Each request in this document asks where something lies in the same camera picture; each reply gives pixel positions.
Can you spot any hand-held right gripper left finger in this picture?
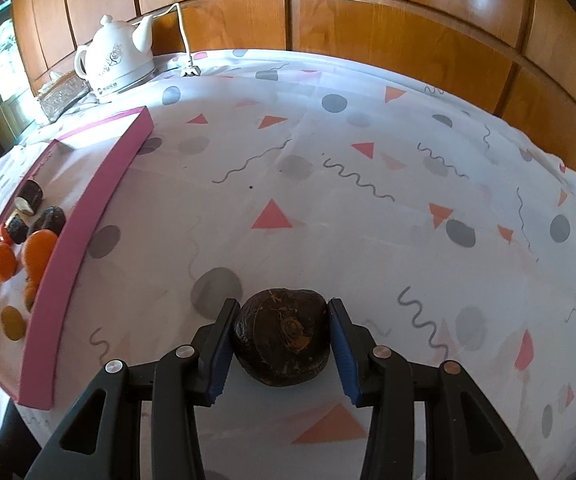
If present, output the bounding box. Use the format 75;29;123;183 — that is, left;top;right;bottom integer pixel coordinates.
25;297;241;480

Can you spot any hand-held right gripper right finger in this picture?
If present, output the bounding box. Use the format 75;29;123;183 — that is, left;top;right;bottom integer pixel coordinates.
328;297;538;480

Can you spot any dark water chestnut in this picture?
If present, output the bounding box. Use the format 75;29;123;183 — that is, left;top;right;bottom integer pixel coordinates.
232;287;332;388
28;206;67;238

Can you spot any pink shallow cardboard box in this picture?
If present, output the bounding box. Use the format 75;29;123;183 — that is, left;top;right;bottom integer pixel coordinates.
0;106;155;410

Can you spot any carrot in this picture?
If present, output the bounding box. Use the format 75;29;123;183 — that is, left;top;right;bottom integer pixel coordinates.
23;280;41;311

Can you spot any orange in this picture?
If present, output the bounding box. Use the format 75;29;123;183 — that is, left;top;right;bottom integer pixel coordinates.
20;230;60;281
0;242;20;282

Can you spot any small yellow tomato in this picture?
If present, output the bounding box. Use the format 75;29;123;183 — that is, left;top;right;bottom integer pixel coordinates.
0;306;25;341

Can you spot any cut eggplant piece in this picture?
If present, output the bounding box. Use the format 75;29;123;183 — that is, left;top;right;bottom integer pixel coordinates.
5;212;31;246
14;179;45;213

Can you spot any white patterned tablecloth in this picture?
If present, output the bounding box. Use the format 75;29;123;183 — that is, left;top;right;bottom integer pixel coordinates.
0;49;576;480

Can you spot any ornate golden tissue box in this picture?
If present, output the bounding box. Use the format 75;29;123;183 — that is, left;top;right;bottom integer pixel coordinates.
35;70;91;122

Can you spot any white floral ceramic kettle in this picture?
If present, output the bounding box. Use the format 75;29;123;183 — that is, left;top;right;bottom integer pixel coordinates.
74;14;157;102

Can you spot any wooden door with glass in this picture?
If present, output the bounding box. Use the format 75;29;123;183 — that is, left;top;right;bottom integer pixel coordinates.
0;5;36;146

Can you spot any white power cord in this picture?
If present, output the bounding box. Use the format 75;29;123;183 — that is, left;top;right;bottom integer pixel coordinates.
150;2;203;78

